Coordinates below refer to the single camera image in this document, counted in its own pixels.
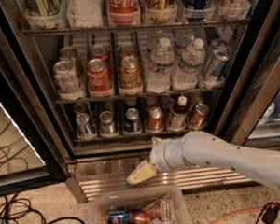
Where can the large coca-cola bottle top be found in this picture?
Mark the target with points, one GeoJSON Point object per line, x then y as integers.
{"type": "Point", "coordinates": [122, 11]}

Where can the open glass fridge door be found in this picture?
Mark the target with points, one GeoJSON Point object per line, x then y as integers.
{"type": "Point", "coordinates": [28, 157]}

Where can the orange can middle shelf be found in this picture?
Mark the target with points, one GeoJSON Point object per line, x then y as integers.
{"type": "Point", "coordinates": [130, 81]}

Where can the blue pepsi can front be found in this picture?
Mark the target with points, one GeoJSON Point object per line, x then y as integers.
{"type": "Point", "coordinates": [132, 121]}

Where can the blue pepsi can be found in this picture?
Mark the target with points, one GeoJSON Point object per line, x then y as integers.
{"type": "Point", "coordinates": [132, 121]}
{"type": "Point", "coordinates": [118, 216]}

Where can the copper can bottom right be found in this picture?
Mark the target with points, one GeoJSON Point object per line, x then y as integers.
{"type": "Point", "coordinates": [199, 115]}

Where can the silver blue can bottom left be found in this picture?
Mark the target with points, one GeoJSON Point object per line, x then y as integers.
{"type": "Point", "coordinates": [84, 127]}

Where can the clear water bottle left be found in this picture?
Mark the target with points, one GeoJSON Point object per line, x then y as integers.
{"type": "Point", "coordinates": [160, 64]}

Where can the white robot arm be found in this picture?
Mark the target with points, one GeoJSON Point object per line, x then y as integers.
{"type": "Point", "coordinates": [198, 148]}

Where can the black plug box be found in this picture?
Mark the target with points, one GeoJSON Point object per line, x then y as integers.
{"type": "Point", "coordinates": [271, 213]}

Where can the red can in bin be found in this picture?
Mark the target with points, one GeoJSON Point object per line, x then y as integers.
{"type": "Point", "coordinates": [140, 217]}

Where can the clear water bottle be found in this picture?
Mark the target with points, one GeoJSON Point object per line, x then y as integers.
{"type": "Point", "coordinates": [160, 64]}
{"type": "Point", "coordinates": [192, 59]}

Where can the white silver can middle shelf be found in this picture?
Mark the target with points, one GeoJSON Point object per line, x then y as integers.
{"type": "Point", "coordinates": [65, 75]}

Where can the stainless fridge base grille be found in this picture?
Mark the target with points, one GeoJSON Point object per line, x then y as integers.
{"type": "Point", "coordinates": [89, 178]}

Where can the clear plastic bin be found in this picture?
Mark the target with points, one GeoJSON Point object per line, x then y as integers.
{"type": "Point", "coordinates": [138, 197]}

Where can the clear water bottle right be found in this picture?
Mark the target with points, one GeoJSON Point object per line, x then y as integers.
{"type": "Point", "coordinates": [192, 59]}

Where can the red coca-cola can middle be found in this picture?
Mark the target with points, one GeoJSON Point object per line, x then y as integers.
{"type": "Point", "coordinates": [99, 79]}

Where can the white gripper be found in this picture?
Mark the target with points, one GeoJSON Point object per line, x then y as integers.
{"type": "Point", "coordinates": [159, 156]}

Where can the slim silver blue can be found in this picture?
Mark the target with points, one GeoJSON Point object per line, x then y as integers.
{"type": "Point", "coordinates": [214, 68]}

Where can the blue pepsi can in bin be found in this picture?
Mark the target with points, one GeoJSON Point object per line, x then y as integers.
{"type": "Point", "coordinates": [118, 216]}

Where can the white bottle top shelf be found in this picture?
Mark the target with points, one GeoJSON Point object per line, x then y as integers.
{"type": "Point", "coordinates": [84, 13]}

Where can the red can bottom shelf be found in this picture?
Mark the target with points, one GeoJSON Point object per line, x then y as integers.
{"type": "Point", "coordinates": [154, 119]}

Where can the green silver can bottom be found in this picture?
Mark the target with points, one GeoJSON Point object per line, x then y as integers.
{"type": "Point", "coordinates": [107, 123]}

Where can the brown tea bottle white cap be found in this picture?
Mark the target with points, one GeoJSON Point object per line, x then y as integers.
{"type": "Point", "coordinates": [178, 113]}

